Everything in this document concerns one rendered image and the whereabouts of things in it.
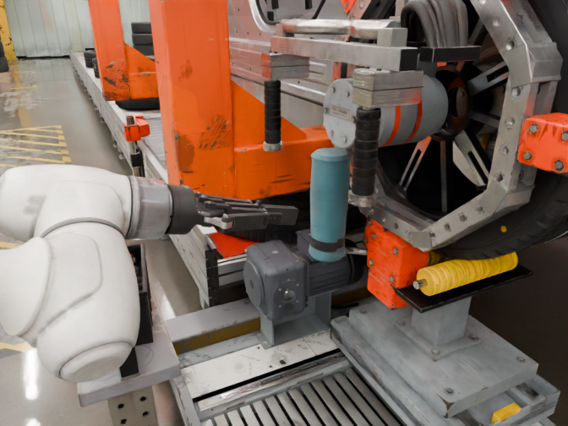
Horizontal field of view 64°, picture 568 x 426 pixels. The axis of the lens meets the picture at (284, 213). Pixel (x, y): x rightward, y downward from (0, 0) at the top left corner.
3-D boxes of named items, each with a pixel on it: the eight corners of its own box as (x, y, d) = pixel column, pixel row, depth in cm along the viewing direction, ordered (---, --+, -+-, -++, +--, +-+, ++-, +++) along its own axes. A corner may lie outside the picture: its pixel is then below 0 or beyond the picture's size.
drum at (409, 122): (447, 147, 90) (458, 73, 84) (357, 161, 81) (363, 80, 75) (401, 132, 101) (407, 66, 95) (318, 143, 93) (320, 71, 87)
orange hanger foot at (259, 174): (384, 177, 151) (394, 70, 137) (236, 204, 130) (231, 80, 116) (356, 164, 165) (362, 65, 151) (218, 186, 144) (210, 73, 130)
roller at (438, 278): (523, 271, 104) (529, 248, 101) (423, 304, 92) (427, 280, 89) (502, 259, 108) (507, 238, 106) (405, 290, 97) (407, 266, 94)
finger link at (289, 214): (262, 205, 76) (264, 207, 75) (297, 207, 80) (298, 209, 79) (259, 222, 77) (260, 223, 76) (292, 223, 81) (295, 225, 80)
